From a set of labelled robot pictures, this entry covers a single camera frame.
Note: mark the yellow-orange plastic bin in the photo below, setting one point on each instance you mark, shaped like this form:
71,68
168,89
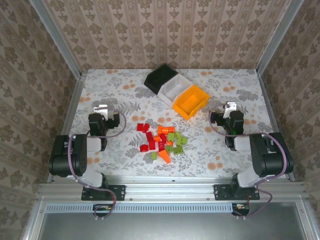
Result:
190,102

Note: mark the long red lego brick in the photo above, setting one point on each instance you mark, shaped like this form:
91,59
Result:
149,136
152,145

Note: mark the wide green studded lego brick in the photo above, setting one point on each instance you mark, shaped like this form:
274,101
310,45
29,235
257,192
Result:
178,150

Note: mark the wide orange lego brick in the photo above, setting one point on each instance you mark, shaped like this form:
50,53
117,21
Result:
170,129

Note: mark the light green lego brick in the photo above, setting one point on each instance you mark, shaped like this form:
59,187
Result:
171,137

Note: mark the small orange lego brick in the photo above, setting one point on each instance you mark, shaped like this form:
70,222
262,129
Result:
169,143

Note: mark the white plastic bin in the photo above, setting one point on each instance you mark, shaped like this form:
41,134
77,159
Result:
175,88

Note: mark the black plastic bin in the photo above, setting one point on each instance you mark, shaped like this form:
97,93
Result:
156,80

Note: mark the long orange slope lego brick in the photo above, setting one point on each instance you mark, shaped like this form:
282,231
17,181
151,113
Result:
165,156

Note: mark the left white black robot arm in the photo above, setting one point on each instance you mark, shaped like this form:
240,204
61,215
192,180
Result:
75,155

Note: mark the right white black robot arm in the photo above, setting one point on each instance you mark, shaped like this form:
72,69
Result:
270,157

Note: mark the floral table cover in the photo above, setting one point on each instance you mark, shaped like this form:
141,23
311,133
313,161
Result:
225,82

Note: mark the aluminium cross beam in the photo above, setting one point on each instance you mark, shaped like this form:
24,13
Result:
170,190

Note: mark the grey metal panel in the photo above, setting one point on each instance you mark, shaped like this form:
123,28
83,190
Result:
175,227

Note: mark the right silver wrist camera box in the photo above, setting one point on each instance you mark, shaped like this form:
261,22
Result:
228,108

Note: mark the aluminium side rail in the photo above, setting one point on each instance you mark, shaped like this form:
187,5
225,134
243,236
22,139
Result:
74,100
268,100

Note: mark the aluminium upright post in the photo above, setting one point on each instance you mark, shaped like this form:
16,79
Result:
278,37
58,37

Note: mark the aluminium lower frame rail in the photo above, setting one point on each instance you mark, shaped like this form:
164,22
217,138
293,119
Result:
32,225
306,225

